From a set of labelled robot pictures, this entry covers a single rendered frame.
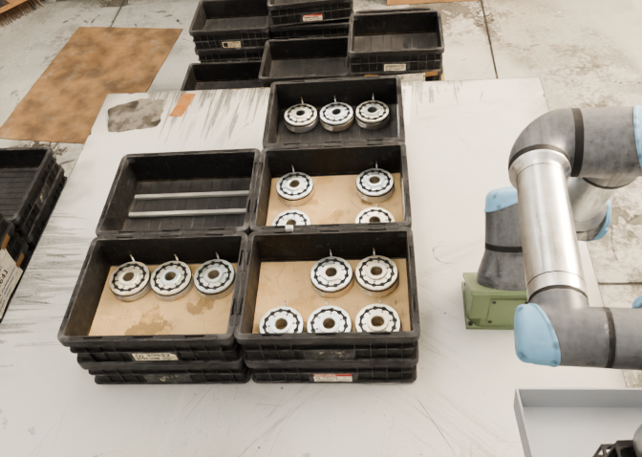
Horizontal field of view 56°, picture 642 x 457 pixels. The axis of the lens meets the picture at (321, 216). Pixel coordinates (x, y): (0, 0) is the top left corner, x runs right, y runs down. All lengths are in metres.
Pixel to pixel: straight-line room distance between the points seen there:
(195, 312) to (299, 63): 1.71
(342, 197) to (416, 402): 0.58
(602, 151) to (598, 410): 0.46
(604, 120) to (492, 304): 0.58
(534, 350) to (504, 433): 0.69
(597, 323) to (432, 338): 0.80
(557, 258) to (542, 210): 0.09
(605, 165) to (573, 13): 3.02
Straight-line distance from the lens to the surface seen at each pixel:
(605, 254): 2.71
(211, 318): 1.50
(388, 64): 2.65
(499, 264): 1.46
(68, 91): 3.92
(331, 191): 1.69
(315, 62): 2.95
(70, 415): 1.66
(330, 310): 1.42
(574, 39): 3.83
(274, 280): 1.52
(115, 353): 1.50
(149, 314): 1.55
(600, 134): 1.06
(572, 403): 1.20
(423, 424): 1.46
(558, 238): 0.89
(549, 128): 1.05
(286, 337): 1.31
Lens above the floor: 2.06
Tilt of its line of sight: 49 degrees down
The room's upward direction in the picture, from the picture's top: 8 degrees counter-clockwise
